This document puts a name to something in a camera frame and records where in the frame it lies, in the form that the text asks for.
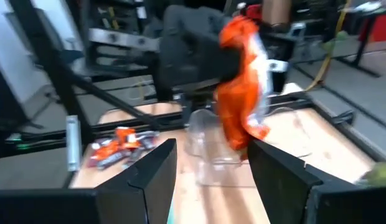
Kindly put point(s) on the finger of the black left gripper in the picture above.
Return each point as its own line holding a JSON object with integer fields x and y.
{"x": 193, "y": 46}
{"x": 280, "y": 43}

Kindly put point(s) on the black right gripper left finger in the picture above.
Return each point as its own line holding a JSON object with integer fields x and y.
{"x": 149, "y": 186}

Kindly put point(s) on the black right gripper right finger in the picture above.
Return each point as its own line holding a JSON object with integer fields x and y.
{"x": 289, "y": 193}

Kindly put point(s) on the brown cardboard box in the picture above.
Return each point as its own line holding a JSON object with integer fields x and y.
{"x": 277, "y": 12}

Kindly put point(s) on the clear plastic bin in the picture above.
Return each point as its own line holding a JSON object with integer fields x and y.
{"x": 211, "y": 169}

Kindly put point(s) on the small potted succulent plant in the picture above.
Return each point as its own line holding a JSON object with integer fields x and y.
{"x": 379, "y": 174}

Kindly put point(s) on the black clamp hook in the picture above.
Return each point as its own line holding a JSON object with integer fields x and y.
{"x": 345, "y": 117}

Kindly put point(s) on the red cabinet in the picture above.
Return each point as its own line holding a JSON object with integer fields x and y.
{"x": 381, "y": 29}

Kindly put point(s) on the black aluminium table frame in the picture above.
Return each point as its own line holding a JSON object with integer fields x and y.
{"x": 57, "y": 71}

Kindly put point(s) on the silver aluminium bracket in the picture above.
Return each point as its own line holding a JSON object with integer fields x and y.
{"x": 73, "y": 143}

